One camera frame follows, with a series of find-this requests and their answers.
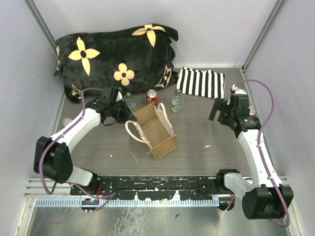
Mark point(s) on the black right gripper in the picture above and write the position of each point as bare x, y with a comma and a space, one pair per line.
221, 105

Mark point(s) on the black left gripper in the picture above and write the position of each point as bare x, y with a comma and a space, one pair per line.
128, 115

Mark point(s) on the glass soda water bottle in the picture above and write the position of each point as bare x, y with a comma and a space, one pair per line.
131, 102

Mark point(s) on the burlap canvas tote bag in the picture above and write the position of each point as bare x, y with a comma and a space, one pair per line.
154, 129

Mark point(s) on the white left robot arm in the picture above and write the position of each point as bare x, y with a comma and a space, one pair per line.
52, 158

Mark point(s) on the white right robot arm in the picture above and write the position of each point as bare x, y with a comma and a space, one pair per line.
265, 197

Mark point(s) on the black white striped cloth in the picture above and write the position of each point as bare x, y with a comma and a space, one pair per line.
207, 83

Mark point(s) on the red soda can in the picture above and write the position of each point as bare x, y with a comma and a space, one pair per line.
152, 97

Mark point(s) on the purple can right side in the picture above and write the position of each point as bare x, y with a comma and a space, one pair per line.
252, 111

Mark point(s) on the purple can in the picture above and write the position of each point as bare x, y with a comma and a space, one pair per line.
252, 111
66, 122

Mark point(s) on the black floral plush blanket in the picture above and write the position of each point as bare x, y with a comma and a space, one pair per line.
136, 60

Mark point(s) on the purple can left side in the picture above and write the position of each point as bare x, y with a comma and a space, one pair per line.
66, 122

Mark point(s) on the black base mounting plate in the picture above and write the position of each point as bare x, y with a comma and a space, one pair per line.
161, 187

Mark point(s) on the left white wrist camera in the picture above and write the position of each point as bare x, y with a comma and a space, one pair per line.
119, 95

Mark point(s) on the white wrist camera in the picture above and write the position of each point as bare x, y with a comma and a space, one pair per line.
235, 90
119, 95

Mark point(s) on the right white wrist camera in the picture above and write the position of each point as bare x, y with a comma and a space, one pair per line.
235, 90

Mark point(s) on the white slotted cable duct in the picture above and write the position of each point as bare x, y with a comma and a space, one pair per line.
80, 202

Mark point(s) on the aluminium rail frame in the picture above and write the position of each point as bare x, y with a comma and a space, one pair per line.
35, 188

